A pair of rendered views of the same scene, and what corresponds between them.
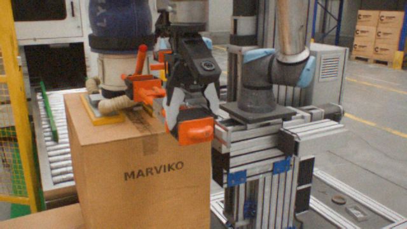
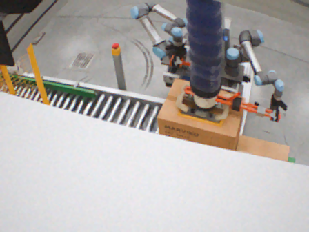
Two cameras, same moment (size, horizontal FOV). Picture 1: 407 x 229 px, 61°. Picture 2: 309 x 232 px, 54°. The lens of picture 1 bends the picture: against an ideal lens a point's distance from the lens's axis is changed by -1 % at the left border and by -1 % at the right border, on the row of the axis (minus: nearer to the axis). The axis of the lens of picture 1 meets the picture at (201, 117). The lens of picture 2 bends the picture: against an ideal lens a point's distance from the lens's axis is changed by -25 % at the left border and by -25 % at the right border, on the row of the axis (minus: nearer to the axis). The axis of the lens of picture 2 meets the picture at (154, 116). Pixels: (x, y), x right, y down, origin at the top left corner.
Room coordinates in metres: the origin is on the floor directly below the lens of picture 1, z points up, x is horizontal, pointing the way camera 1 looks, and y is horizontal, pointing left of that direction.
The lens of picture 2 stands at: (0.05, 1.69, 3.27)
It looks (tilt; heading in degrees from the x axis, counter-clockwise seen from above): 51 degrees down; 321
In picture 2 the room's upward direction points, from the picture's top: 6 degrees counter-clockwise
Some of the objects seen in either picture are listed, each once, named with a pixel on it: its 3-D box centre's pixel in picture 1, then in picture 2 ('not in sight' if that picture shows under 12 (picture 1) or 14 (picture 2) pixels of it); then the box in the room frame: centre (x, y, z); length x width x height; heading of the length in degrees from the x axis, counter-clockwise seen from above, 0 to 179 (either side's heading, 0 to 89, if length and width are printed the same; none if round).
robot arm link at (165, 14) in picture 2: not in sight; (165, 13); (1.87, 0.00, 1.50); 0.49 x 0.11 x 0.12; 173
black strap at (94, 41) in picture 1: (123, 39); (205, 83); (1.22, 0.27, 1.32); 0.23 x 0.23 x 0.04
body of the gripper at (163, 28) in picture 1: (166, 24); (179, 49); (1.58, 0.16, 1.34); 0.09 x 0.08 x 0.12; 25
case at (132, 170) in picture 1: (130, 155); (205, 123); (1.22, 0.28, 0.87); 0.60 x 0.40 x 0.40; 26
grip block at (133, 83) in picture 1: (144, 87); (236, 103); (0.99, 0.17, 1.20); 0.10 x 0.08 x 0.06; 115
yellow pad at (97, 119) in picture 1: (99, 103); (201, 114); (1.18, 0.36, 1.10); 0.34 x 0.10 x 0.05; 25
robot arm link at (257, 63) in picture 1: (260, 66); (233, 56); (1.31, -0.23, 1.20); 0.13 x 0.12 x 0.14; 57
